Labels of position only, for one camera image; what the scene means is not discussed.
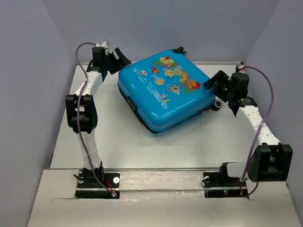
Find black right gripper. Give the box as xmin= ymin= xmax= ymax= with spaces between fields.
xmin=202 ymin=70 xmax=234 ymax=103

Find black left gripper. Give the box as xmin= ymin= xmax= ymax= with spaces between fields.
xmin=104 ymin=48 xmax=132 ymax=75

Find blue hard-shell suitcase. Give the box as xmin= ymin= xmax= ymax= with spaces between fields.
xmin=117 ymin=47 xmax=223 ymax=135

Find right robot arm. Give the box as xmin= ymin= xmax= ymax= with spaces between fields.
xmin=203 ymin=70 xmax=293 ymax=185

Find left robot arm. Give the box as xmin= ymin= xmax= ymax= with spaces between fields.
xmin=65 ymin=44 xmax=132 ymax=192

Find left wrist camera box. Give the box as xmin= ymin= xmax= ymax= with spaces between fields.
xmin=95 ymin=40 xmax=111 ymax=52

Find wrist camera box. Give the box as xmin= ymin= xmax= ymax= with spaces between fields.
xmin=235 ymin=61 xmax=245 ymax=73
xmin=95 ymin=40 xmax=111 ymax=52

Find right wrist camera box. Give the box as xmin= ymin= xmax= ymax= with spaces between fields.
xmin=235 ymin=61 xmax=245 ymax=73

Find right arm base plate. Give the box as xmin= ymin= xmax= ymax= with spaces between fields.
xmin=201 ymin=172 xmax=249 ymax=199

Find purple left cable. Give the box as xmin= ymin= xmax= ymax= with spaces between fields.
xmin=75 ymin=42 xmax=116 ymax=196

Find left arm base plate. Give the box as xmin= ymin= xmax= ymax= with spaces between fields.
xmin=73 ymin=171 xmax=120 ymax=199

